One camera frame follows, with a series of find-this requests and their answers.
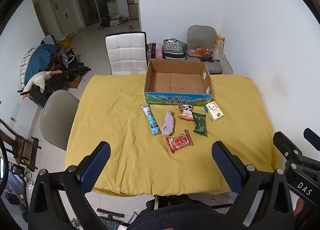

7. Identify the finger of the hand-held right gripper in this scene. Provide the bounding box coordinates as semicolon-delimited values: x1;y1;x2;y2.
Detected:
273;132;304;162
303;128;320;152

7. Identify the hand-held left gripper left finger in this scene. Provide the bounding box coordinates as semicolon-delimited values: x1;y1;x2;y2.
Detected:
28;141;112;230

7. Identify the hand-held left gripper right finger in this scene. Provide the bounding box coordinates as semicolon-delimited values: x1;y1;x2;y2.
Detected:
211;141;294;230

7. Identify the green snack packet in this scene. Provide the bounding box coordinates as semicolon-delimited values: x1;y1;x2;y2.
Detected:
192;112;208;137

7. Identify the red snack packet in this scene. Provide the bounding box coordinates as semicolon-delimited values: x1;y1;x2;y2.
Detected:
165;129;194;154

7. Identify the yellow white tissue pack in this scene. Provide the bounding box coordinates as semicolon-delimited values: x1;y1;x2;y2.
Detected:
204;101;224;122

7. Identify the panda print snack packet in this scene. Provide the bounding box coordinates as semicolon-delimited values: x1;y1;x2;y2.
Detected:
177;104;194;121

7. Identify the purple sock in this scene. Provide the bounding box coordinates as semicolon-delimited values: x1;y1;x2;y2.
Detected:
161;109;176;136

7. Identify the blue tube packet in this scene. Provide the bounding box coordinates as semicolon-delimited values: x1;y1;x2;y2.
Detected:
142;105;162;136

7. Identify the yellow blanket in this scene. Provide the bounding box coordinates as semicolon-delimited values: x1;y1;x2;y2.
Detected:
64;73;282;197

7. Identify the beige shell chair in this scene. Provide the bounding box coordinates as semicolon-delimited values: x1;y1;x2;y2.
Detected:
39;89;80;152

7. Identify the person's dark clothing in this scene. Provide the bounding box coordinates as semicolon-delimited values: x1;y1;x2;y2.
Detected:
130;195;235;230

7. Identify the dark wooden chair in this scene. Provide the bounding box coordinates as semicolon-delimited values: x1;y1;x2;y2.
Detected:
0;119;42;172

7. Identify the small brown cardboard box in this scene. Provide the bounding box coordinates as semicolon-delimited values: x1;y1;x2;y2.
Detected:
67;75;83;88

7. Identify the white goose plush toy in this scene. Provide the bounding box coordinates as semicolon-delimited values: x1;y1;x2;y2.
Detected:
22;70;62;93

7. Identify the white padded chair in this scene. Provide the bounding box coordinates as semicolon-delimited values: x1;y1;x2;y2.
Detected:
105;31;148;75

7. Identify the yellow snack bag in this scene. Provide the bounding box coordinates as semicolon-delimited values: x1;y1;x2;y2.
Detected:
212;35;225;60

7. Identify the blue jacket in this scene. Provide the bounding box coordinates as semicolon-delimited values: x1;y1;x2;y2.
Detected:
24;44;60;84

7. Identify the plaid cloth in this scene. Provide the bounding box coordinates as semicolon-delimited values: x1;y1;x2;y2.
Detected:
19;47;35;85

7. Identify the yellow bucket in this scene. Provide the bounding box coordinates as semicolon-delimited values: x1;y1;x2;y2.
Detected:
56;33;74;49

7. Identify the patterned tote bag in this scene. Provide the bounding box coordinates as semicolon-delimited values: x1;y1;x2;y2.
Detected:
163;39;187;60

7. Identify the pink suitcase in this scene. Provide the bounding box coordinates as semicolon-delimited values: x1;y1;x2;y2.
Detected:
146;42;164;64

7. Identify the grey cushioned chair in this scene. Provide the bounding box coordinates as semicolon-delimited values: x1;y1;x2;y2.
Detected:
186;25;223;74

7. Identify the beige room door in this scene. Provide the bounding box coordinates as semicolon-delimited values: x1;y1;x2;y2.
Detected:
49;0;75;34

